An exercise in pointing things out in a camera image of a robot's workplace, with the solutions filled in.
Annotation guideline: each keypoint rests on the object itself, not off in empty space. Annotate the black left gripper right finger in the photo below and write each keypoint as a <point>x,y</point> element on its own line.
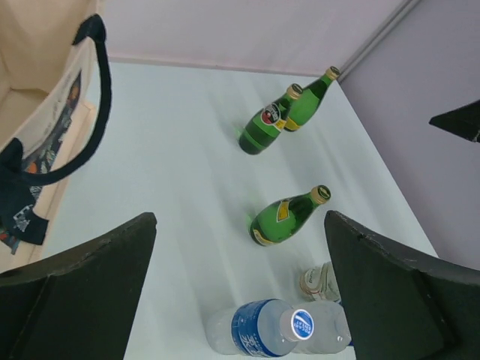
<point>401,303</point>

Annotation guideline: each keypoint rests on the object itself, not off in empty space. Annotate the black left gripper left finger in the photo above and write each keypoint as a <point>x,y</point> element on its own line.
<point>80,303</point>

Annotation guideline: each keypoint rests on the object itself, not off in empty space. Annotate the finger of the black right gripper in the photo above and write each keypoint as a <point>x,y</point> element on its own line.
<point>463,122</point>

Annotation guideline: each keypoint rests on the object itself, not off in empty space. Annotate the green glass bottle front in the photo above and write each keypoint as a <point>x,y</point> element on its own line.
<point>282,219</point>

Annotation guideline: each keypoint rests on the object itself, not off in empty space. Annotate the green glass bottle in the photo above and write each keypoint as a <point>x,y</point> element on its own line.
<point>282,219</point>
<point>306,106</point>

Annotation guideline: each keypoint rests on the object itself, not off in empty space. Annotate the green bottle red label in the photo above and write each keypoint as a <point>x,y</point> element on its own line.
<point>268,123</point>

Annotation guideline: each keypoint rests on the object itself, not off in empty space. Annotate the beige canvas tote bag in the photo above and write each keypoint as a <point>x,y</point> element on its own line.
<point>55,104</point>

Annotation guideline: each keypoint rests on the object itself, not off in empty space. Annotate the clear plastic water bottle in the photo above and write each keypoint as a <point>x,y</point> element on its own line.
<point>331,331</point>

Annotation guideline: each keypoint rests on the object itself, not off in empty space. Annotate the clear glass bottle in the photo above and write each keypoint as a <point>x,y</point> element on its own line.
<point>319,283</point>

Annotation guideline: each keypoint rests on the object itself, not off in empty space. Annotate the blue label water bottle right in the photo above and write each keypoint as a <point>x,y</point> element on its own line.
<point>268,328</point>

